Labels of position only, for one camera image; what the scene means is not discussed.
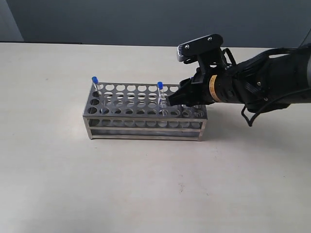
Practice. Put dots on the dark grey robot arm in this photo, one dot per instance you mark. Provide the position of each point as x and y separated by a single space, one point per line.
271 80

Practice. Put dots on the blue-capped tube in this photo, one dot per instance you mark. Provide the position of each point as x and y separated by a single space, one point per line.
161 99
95 83

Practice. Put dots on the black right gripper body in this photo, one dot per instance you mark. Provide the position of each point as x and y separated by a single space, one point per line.
220 87

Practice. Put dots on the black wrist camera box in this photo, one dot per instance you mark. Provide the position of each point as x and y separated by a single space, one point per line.
201 48

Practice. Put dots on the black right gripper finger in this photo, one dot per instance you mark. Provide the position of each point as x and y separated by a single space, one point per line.
181 97
185 84

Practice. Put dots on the steel test tube rack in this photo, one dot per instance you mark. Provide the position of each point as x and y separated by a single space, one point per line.
131 111

